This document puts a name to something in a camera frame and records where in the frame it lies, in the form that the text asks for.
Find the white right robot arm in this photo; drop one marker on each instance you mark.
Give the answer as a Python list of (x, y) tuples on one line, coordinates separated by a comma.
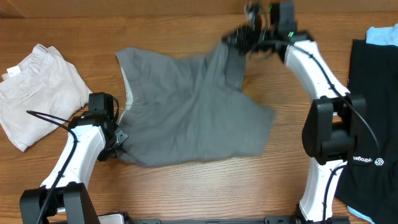
[(332, 128)]

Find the light blue garment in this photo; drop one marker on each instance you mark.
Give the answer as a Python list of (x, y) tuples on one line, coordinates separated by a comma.
[(382, 35)]

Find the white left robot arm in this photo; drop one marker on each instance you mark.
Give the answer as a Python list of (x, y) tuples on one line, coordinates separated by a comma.
[(91, 138)]

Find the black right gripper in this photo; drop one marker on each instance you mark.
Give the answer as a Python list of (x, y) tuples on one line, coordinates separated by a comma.
[(242, 37)]

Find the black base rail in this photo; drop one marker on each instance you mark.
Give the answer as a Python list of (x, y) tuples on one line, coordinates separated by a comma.
[(211, 221)]

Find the black garment with logo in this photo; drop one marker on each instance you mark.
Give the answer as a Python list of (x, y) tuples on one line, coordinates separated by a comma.
[(369, 183)]

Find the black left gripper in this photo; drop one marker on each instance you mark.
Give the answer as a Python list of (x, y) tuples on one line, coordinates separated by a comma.
[(121, 136)]

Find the grey shorts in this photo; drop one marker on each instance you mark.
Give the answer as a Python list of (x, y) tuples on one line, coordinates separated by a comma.
[(189, 109)]

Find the folded beige shorts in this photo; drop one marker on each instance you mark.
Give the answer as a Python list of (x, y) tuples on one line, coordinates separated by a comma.
[(45, 82)]

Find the brown cardboard backdrop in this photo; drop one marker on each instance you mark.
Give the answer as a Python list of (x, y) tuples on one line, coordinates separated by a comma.
[(110, 8)]

